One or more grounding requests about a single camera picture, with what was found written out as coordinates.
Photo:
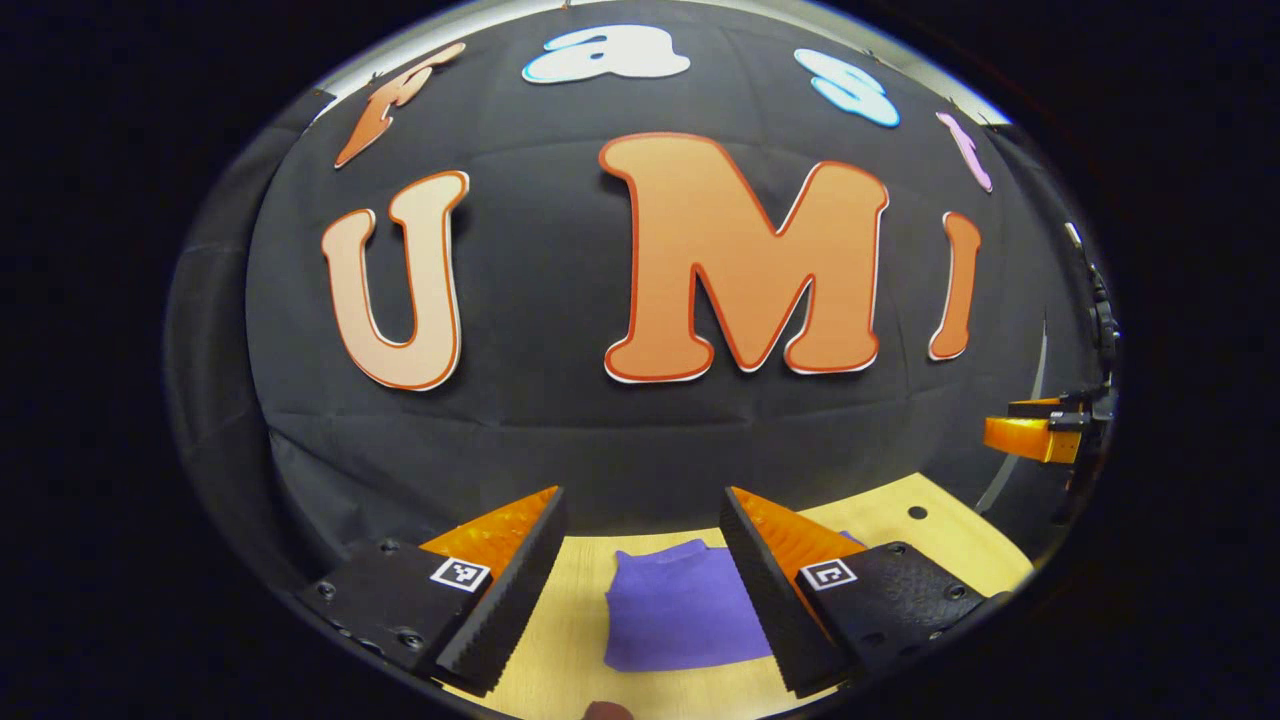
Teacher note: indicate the black backdrop cloth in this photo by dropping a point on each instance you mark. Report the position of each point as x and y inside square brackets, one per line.
[560, 430]

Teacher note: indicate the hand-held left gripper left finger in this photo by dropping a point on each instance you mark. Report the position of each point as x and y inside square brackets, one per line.
[510, 600]

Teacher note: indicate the black equipment stand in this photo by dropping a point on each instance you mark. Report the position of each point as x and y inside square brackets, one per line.
[1100, 320]

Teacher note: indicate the black side cloth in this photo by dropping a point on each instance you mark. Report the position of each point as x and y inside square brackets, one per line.
[1060, 300]
[215, 380]

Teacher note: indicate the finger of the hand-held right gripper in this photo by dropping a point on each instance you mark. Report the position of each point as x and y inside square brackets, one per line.
[1030, 438]
[1035, 405]

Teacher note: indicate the white vertical pole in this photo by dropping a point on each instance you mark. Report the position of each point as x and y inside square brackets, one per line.
[996, 488]

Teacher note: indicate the purple shirt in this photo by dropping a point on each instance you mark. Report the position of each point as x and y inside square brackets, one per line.
[680, 610]

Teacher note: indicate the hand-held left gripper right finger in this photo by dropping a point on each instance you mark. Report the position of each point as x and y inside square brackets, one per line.
[770, 600]

